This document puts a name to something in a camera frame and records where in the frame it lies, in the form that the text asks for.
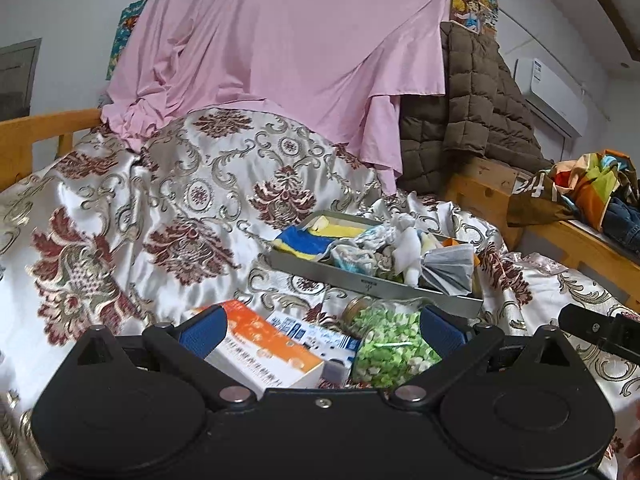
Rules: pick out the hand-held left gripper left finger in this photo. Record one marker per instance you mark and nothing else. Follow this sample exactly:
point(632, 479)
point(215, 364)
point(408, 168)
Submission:
point(202, 332)

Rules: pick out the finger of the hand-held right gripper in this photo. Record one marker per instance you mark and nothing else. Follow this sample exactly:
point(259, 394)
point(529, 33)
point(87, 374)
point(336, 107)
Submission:
point(580, 321)

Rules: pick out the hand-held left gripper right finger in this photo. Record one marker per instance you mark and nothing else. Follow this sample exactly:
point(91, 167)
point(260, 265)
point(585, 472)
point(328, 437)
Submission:
point(442, 332)

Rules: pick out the grey-blue face mask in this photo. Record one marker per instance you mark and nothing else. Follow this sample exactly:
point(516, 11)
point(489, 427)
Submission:
point(450, 267)

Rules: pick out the white textured cloth mitt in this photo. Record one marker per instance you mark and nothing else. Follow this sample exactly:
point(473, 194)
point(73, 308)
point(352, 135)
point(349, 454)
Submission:
point(407, 255)

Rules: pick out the grey tray with cartoon print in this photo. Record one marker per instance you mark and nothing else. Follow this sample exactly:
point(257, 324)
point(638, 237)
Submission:
point(310, 247)

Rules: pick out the jar of green bits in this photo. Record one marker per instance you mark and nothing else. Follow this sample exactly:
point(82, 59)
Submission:
point(390, 345)

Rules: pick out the white and orange box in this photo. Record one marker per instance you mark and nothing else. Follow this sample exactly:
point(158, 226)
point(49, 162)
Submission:
point(260, 350)

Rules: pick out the blue jeans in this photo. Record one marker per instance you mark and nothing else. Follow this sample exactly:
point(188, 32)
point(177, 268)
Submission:
point(625, 225)

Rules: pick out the blue and white box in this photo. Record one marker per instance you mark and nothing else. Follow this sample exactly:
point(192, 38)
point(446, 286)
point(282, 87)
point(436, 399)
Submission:
point(320, 340)

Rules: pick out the multicoloured printed cloth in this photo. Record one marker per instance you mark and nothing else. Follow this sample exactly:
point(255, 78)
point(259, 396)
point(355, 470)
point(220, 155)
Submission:
point(590, 185)

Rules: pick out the floral satin blanket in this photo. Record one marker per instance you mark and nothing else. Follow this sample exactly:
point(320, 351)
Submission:
point(125, 220)

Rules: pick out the brown quilted jacket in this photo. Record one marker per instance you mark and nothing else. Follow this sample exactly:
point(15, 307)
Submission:
point(475, 110)

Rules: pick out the white air conditioner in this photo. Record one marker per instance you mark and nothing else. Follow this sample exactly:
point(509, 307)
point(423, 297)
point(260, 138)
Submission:
point(550, 92)

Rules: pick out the pink hanging sheet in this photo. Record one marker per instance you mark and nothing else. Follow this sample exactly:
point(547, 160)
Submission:
point(280, 45)

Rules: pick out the wooden bed frame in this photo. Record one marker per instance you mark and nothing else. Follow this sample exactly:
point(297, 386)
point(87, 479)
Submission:
point(565, 240)

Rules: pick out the blue patterned wall poster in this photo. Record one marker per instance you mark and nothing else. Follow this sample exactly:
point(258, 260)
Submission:
point(127, 35)

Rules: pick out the cartoon wall poster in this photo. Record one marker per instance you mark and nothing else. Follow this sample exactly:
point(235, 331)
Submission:
point(475, 5)

